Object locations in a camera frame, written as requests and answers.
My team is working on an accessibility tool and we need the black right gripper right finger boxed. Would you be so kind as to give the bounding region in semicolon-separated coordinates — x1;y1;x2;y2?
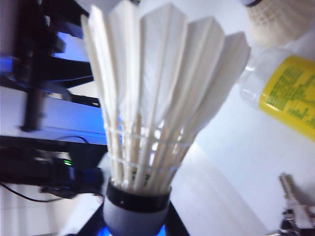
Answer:
164;199;190;236

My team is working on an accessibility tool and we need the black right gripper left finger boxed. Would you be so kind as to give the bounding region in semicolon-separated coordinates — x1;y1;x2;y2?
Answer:
78;204;109;236

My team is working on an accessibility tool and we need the white feather shuttlecock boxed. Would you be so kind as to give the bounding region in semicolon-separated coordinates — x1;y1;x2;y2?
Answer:
239;0;315;48
81;0;252;236

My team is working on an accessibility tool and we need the black AOC computer monitor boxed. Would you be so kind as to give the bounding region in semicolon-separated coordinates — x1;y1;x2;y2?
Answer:
0;0;109;195

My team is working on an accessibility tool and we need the bunch of keys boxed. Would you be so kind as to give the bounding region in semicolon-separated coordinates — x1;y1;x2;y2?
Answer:
277;173;315;236

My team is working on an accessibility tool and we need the clear bottle with yellow label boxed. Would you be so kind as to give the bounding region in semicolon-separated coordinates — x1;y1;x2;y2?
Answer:
238;31;315;144

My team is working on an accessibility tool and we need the black cable bundle under monitor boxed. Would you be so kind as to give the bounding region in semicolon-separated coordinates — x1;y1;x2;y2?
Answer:
0;181;104;203

